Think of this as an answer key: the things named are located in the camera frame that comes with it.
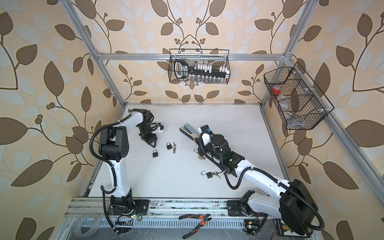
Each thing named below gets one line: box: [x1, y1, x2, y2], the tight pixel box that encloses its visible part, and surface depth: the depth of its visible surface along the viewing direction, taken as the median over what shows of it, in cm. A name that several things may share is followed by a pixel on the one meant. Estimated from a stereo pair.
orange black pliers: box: [178, 213, 212, 240], surface depth 72 cm
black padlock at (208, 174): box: [200, 170, 213, 179], surface depth 86 cm
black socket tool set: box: [174, 59, 230, 79], surface depth 84 cm
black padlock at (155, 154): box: [152, 149, 159, 158], surface depth 96 cm
